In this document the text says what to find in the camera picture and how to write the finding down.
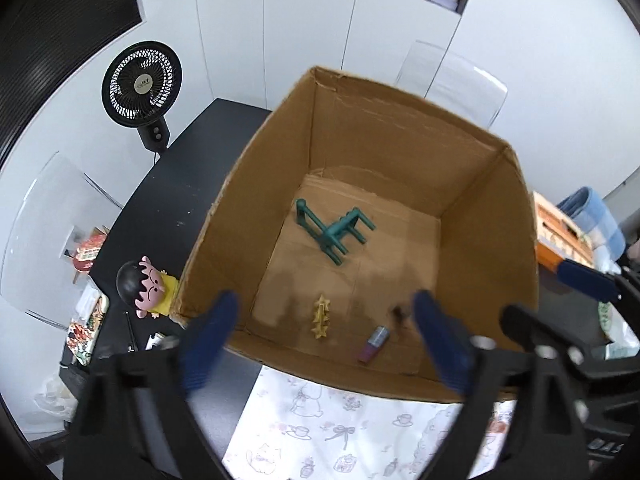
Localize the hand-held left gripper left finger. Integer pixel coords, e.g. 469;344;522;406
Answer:
62;289;241;480

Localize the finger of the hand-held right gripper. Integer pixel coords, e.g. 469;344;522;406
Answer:
556;258;640;321
500;304;606;376

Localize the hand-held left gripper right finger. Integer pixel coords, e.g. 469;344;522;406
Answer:
412;290;592;480

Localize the purple lipstick tube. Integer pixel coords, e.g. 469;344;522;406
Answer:
356;325;391;365

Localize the yellow spiky toy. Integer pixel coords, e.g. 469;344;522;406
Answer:
310;295;333;341

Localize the teal toy chair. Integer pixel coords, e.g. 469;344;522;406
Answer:
295;198;376;267

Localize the brown cardboard box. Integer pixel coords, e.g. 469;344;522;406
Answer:
170;65;542;404

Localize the white plastic bag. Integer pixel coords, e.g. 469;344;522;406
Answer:
597;300;640;361

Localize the blue checked blanket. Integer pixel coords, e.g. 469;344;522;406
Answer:
555;185;626;262

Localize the orange printed carton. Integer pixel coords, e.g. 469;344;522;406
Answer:
532;190;596;272

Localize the black-haired doll figure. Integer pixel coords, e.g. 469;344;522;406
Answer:
116;255;182;320

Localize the printed snack packet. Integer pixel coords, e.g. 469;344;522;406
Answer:
67;294;111;366

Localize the white printed table mat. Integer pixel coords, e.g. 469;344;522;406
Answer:
222;365;519;480

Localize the red decorated ornament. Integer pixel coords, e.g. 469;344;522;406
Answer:
74;232;109;274

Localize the crumpled white bag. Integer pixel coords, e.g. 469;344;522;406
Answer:
32;374;81;419

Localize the black desk fan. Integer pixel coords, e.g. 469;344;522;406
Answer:
101;40;185;154

